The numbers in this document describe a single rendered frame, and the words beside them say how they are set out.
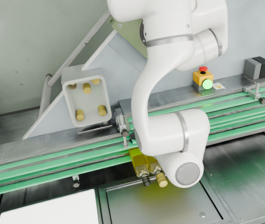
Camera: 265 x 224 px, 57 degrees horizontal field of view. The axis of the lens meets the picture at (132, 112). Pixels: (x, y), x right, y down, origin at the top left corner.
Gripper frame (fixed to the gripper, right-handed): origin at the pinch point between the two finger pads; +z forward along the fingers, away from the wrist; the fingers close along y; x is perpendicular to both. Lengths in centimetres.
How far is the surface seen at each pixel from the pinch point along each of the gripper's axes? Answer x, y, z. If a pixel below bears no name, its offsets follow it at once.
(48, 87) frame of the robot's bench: 1, -43, 99
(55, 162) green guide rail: -19, -36, 29
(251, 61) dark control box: 4, 61, 39
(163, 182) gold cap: -27.6, 3.7, 9.2
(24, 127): -21, -64, 95
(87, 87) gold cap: 7.9, -16.4, 35.9
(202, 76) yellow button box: 2, 35, 37
